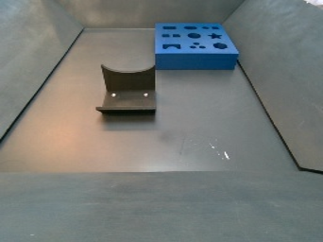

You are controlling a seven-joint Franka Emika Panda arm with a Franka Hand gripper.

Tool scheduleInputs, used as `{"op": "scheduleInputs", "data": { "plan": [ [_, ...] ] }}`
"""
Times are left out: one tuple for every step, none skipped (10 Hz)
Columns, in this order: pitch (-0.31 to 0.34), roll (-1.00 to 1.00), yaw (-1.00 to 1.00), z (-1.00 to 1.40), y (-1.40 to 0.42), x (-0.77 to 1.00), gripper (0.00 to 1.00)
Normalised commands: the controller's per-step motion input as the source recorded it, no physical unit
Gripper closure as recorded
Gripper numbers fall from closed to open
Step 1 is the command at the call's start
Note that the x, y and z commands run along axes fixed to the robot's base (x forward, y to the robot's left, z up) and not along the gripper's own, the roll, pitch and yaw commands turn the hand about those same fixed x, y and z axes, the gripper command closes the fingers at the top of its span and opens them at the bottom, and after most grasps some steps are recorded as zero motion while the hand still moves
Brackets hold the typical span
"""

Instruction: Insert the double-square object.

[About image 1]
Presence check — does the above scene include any blue shape-sorter block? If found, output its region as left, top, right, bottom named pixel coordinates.
left=155, top=23, right=239, bottom=70

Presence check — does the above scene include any black curved holder bracket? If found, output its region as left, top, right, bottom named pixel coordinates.
left=96, top=65, right=157, bottom=113

